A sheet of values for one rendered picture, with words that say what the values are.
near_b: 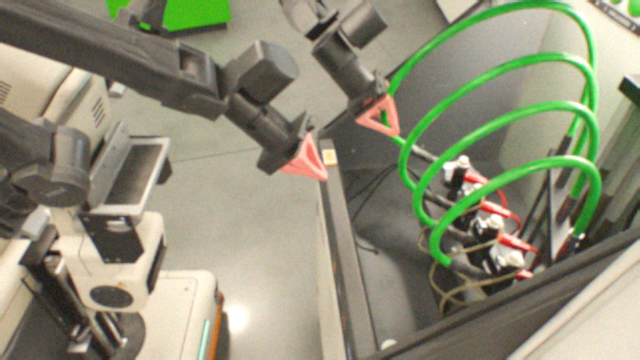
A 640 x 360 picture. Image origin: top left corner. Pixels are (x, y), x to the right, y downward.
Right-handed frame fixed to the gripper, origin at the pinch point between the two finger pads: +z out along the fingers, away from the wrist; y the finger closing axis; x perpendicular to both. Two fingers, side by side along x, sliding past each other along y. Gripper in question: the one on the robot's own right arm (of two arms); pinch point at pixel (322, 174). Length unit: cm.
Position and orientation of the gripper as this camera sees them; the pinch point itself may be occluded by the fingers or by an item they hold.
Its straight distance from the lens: 70.0
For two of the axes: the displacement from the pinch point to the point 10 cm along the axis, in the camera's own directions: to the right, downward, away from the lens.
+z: 7.0, 5.9, 3.9
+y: 6.9, -4.4, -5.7
